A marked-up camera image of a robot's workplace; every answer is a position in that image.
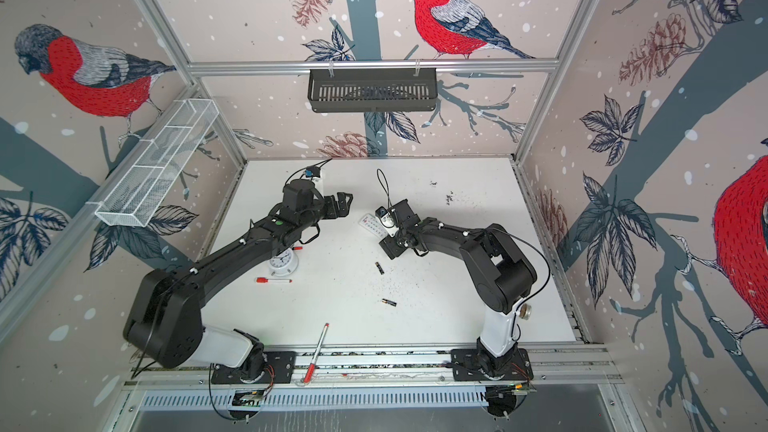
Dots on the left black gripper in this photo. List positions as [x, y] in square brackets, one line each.
[335, 212]

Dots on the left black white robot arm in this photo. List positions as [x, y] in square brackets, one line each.
[165, 320]

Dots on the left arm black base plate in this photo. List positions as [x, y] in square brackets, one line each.
[270, 367]

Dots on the black hanging basket shelf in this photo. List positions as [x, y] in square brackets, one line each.
[373, 90]

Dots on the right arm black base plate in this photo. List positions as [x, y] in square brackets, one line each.
[479, 365]

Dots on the white remote control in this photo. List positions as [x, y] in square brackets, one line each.
[372, 224]

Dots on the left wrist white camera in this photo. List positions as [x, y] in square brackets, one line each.
[314, 174]

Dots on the white wire mesh shelf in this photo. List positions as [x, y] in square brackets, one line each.
[140, 191]

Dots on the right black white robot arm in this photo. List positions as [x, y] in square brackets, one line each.
[501, 274]

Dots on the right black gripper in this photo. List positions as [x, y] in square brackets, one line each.
[392, 244]

